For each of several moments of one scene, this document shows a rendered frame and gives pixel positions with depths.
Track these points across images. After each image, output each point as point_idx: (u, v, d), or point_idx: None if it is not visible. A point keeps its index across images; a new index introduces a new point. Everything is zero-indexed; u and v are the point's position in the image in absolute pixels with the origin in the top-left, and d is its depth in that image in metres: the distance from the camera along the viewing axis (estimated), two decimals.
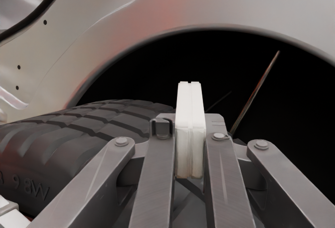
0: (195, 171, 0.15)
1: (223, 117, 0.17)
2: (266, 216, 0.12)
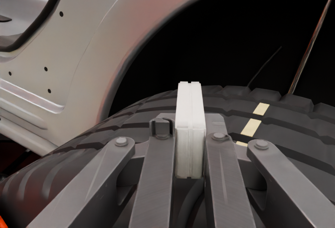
0: (195, 171, 0.15)
1: (223, 117, 0.17)
2: (266, 216, 0.12)
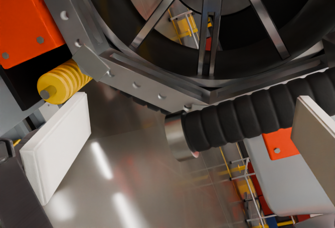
0: None
1: None
2: None
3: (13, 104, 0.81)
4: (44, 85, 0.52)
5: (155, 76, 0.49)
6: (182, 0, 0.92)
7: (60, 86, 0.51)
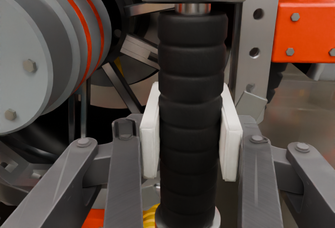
0: (229, 174, 0.15)
1: (254, 119, 0.17)
2: (301, 219, 0.12)
3: None
4: None
5: None
6: (138, 80, 0.66)
7: None
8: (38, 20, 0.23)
